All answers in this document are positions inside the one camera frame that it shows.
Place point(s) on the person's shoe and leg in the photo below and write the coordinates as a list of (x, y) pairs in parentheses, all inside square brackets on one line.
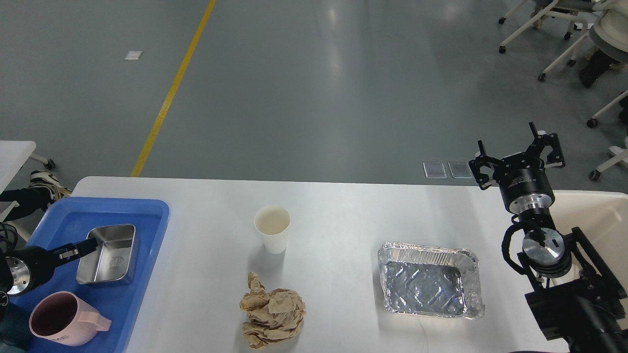
[(44, 189)]

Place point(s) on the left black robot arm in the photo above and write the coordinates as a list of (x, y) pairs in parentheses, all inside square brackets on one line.
[(15, 336)]

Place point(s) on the white chair base right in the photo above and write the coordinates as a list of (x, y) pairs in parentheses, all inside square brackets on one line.
[(618, 155)]

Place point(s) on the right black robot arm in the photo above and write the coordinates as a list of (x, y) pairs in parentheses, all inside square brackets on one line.
[(575, 295)]

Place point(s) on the aluminium foil tray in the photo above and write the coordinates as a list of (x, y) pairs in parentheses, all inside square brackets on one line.
[(430, 281)]

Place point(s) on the blue plastic tray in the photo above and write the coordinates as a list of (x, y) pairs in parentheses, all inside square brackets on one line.
[(69, 221)]

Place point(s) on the floor socket plate left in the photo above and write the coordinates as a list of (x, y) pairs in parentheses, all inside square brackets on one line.
[(434, 170)]

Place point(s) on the beige plastic bin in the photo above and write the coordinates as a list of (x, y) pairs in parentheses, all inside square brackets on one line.
[(603, 218)]

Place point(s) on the stainless steel rectangular tin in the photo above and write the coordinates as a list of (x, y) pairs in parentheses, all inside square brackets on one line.
[(113, 261)]

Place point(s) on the seated person's dark leg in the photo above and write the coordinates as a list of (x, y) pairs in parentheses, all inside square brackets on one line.
[(597, 65)]

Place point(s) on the pink plastic mug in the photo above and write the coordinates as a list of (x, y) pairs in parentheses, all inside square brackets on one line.
[(64, 318)]

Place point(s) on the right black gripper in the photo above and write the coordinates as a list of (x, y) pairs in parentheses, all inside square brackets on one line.
[(521, 177)]

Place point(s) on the white paper cup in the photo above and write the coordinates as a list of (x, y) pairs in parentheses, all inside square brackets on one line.
[(273, 223)]

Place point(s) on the crumpled brown paper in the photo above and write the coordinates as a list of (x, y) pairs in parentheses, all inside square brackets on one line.
[(272, 316)]

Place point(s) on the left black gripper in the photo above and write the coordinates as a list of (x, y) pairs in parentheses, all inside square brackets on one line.
[(34, 266)]

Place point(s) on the white side table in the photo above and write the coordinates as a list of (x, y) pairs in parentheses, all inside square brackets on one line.
[(14, 154)]

